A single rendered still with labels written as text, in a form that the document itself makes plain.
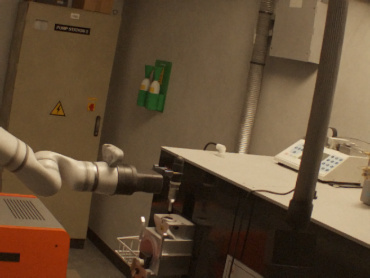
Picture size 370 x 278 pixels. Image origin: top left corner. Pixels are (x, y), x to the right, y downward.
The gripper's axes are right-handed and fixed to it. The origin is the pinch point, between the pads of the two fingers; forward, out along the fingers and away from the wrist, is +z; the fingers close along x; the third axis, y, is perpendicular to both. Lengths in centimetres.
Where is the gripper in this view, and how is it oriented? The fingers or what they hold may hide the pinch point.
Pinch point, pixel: (179, 172)
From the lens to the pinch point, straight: 143.6
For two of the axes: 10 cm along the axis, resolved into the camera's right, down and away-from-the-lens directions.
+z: 8.6, 0.9, 5.1
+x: 4.9, 2.0, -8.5
